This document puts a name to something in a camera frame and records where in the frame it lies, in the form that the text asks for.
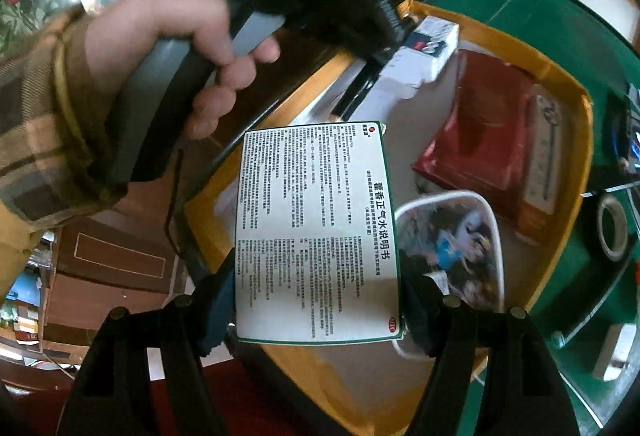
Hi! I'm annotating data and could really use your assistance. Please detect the white box blue red print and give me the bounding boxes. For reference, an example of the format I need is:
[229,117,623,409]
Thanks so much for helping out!
[372,14,461,101]

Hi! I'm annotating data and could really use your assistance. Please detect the tape roll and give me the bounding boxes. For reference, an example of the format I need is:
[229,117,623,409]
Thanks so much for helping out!
[594,192,632,263]

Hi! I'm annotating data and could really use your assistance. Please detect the white plastic container printed contents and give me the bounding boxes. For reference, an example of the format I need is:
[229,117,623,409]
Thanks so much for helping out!
[394,192,507,360]

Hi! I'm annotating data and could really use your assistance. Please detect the table centre control panel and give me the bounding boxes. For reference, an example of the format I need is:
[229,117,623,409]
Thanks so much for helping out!
[612,84,640,177]

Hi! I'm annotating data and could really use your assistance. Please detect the person's left forearm plaid sleeve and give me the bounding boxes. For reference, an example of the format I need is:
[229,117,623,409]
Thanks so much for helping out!
[0,6,133,301]

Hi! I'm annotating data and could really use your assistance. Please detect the small white box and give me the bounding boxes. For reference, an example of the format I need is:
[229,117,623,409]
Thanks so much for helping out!
[591,322,639,383]

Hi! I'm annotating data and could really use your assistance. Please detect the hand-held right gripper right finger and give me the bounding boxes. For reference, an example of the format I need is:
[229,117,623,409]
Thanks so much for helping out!
[399,265,582,436]

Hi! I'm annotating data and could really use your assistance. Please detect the white medicine box green border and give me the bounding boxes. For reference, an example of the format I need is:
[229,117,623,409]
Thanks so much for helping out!
[234,120,407,348]

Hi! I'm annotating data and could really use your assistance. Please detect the yellow cardboard box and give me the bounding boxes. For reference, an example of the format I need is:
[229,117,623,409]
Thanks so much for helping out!
[182,0,594,436]

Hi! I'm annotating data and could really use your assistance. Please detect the person's left hand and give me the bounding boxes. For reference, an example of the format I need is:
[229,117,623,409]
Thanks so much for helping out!
[85,0,282,141]

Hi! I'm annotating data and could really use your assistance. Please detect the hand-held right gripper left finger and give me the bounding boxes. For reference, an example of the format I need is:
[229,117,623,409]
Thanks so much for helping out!
[57,255,237,436]

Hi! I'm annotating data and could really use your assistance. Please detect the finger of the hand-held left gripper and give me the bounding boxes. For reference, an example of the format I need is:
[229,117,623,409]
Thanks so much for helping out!
[332,50,397,121]

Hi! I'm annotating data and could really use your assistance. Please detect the red foil packet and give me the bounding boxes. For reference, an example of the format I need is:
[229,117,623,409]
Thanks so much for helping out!
[411,47,540,223]

